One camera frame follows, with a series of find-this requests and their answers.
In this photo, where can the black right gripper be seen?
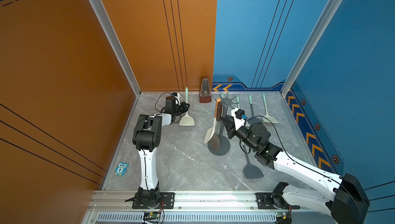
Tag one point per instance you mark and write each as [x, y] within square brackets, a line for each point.
[231, 129]

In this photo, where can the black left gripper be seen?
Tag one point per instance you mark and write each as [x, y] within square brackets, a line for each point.
[181, 110]

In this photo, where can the cream slotted turner mint handle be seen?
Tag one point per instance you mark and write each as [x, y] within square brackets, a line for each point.
[187, 120]

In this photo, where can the grey kitchen utensil rack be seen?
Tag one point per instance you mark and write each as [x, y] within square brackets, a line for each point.
[228, 102]

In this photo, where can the grey turner mint handle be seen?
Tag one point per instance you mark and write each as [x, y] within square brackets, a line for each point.
[253, 119]

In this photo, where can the cream spatula mint handle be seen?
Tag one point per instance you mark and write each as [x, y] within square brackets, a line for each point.
[267, 118]

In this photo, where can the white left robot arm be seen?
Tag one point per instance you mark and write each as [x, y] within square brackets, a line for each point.
[146, 138]

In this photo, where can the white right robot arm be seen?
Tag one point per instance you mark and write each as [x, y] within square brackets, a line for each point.
[341, 197]

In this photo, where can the red wooden metronome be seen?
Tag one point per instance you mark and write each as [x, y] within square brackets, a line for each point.
[205, 92]

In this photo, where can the blue owl toy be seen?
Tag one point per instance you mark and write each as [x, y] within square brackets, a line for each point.
[121, 169]

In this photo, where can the green circuit board right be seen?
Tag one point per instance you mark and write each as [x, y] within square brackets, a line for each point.
[283, 218]

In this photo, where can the green circuit board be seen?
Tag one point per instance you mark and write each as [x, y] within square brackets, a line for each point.
[151, 217]
[283, 218]

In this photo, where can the green circuit board left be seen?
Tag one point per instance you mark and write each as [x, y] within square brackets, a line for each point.
[151, 217]

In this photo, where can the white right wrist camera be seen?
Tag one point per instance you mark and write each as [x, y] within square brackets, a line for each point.
[239, 118]

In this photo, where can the brown wooden handle utensil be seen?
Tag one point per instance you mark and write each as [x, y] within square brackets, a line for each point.
[211, 138]

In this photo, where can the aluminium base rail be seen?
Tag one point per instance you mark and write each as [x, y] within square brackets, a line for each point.
[194, 207]

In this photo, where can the aluminium corner post left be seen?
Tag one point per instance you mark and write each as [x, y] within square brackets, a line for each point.
[108, 28]

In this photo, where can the aluminium corner post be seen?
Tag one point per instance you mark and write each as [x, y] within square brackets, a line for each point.
[318, 30]
[108, 28]

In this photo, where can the aluminium corner post right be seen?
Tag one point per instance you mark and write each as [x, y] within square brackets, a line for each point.
[318, 30]

